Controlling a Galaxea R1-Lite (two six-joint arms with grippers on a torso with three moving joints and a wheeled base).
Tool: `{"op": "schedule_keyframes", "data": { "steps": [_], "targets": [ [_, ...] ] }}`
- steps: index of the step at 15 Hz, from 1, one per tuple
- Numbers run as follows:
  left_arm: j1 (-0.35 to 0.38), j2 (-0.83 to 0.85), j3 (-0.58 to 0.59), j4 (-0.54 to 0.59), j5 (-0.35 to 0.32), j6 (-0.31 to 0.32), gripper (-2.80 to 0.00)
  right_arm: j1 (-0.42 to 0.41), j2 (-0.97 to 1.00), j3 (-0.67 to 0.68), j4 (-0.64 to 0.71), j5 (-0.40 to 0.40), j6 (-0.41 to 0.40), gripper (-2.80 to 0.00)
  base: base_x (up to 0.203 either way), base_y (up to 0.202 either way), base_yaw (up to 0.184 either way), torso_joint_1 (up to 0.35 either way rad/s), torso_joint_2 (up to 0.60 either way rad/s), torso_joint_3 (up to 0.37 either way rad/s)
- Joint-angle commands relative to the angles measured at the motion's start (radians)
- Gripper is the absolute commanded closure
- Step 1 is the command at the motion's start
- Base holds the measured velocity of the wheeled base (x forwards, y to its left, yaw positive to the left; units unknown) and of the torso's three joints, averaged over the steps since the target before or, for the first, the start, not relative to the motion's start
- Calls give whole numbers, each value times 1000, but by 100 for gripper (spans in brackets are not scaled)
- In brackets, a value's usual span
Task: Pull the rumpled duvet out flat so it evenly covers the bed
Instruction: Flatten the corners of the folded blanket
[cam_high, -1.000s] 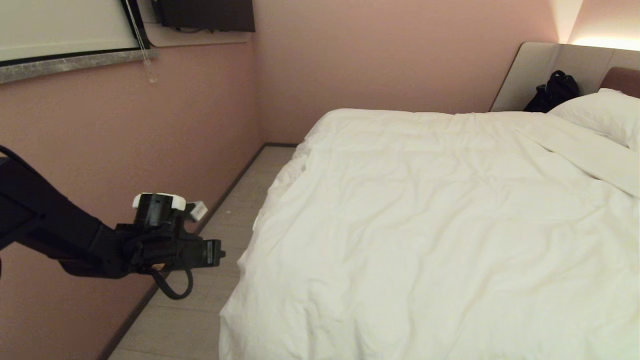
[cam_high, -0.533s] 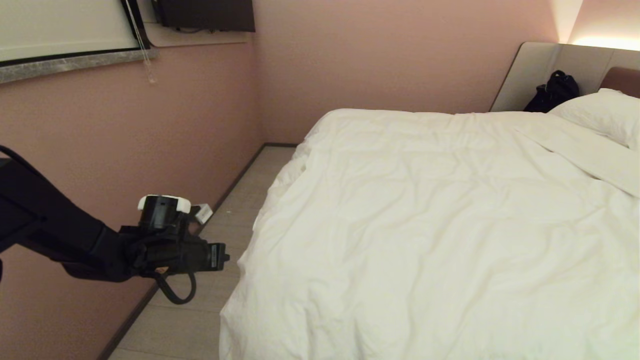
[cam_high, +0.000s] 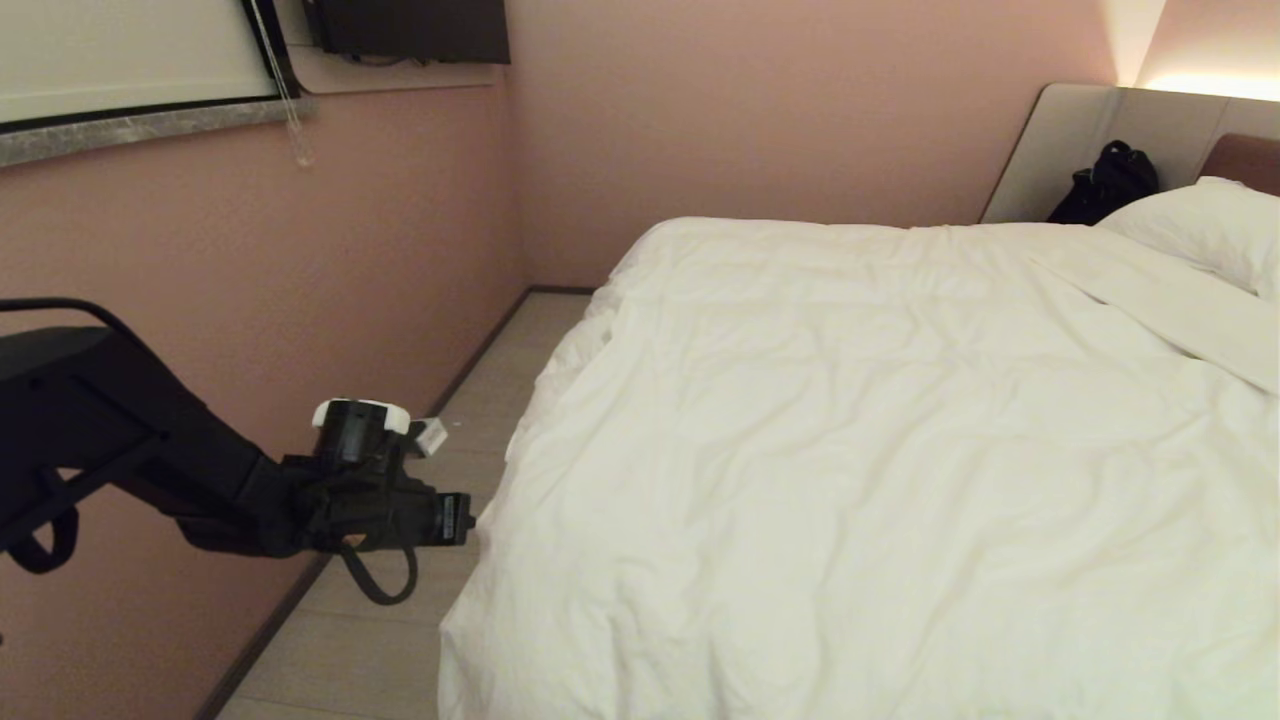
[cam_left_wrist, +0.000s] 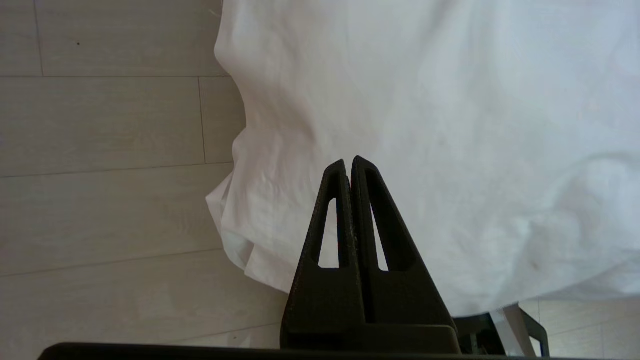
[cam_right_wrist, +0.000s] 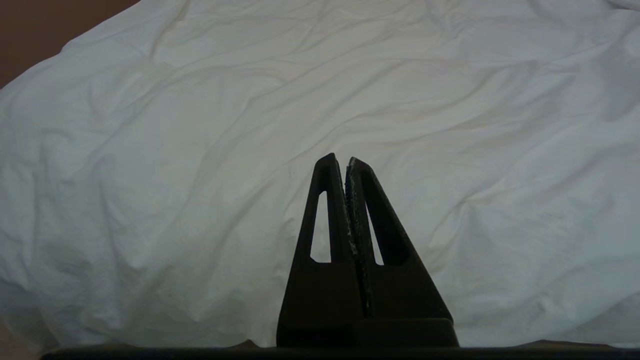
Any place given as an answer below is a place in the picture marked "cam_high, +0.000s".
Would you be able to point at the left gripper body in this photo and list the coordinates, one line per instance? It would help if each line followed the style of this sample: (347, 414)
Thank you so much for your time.
(400, 515)

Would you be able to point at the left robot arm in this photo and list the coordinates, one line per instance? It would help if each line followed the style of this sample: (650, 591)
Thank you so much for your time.
(120, 430)

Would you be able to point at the white duvet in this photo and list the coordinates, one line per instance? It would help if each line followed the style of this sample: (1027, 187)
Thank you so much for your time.
(880, 480)

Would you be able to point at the grey stone window sill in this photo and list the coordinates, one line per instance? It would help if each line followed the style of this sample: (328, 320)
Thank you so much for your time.
(150, 128)

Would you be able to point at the white window roller blind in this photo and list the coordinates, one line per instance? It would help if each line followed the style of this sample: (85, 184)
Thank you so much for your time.
(270, 50)

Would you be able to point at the grey padded headboard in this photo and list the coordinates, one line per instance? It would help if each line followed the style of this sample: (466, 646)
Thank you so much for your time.
(1060, 150)

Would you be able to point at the black bag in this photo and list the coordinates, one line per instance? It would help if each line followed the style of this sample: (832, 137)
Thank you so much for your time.
(1105, 185)

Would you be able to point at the white pillow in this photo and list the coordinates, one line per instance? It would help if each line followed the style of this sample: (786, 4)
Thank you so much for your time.
(1215, 225)

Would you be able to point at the brown headboard panel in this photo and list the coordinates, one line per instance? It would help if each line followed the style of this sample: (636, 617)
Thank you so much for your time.
(1245, 160)

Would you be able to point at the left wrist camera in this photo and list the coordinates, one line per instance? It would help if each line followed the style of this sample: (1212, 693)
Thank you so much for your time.
(362, 430)

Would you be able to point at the black wall television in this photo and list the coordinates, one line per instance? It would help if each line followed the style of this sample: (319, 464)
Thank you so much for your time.
(410, 28)

